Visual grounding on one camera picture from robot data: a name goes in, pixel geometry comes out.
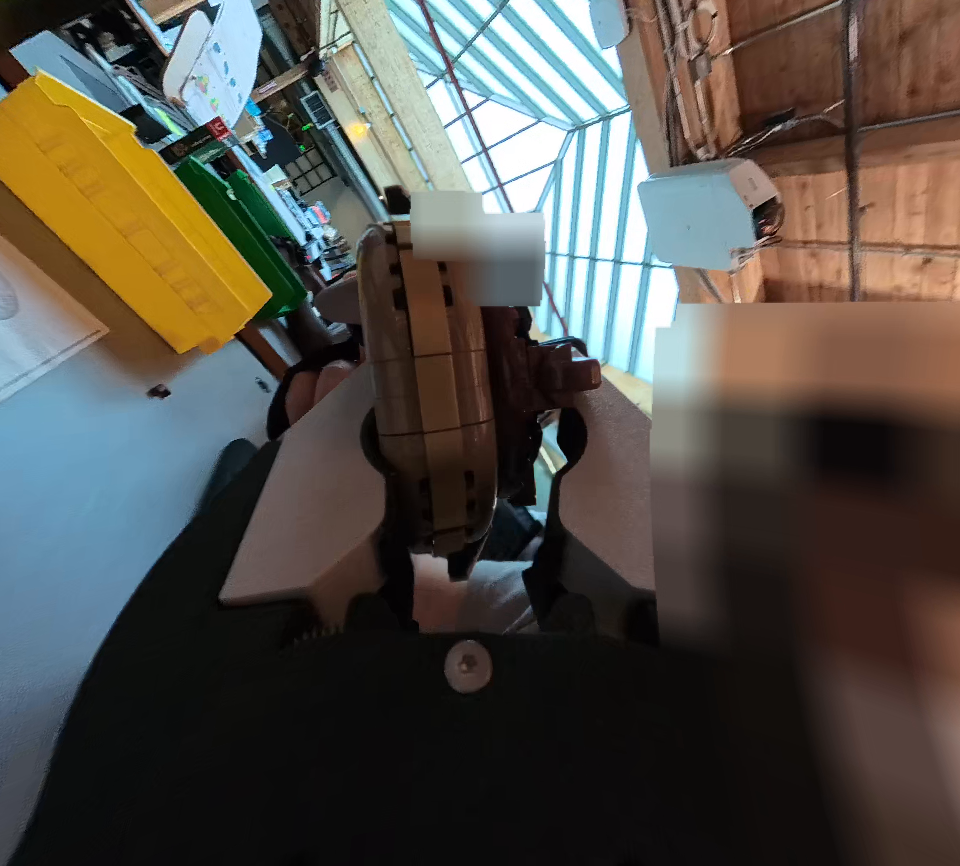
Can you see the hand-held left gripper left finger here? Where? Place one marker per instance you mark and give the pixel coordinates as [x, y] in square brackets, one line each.
[300, 514]

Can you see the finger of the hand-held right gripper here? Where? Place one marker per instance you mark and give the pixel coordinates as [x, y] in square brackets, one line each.
[341, 300]

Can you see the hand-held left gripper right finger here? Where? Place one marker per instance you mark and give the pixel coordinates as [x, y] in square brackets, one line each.
[607, 499]

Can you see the brown toy brick model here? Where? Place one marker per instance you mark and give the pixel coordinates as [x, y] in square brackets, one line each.
[427, 386]

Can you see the person's right hand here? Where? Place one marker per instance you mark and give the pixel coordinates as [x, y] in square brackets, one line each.
[328, 382]

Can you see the green plastic bin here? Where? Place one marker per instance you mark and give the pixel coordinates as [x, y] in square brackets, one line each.
[262, 203]
[247, 259]

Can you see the person's grey clothing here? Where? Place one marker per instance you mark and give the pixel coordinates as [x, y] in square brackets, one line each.
[465, 596]

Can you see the red and black box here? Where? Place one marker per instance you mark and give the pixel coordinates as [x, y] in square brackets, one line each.
[206, 137]

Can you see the yellow plastic bin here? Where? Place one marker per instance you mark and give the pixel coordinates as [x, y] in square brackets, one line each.
[127, 214]

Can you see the white paper sheet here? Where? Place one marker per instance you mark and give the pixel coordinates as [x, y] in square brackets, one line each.
[37, 334]

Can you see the hanging white papers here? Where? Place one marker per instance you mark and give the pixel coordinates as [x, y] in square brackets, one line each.
[229, 49]

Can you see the white curved device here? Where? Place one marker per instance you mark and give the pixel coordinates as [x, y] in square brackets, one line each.
[187, 53]

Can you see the glass skylight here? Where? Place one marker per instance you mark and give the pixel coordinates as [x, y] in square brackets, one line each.
[517, 41]

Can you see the long black ceiling pipe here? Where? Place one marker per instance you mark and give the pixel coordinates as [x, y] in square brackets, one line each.
[851, 94]

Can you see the large white wall box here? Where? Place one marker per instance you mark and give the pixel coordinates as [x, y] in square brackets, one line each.
[697, 214]

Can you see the small white wall box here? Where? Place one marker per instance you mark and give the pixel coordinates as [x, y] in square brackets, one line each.
[609, 15]

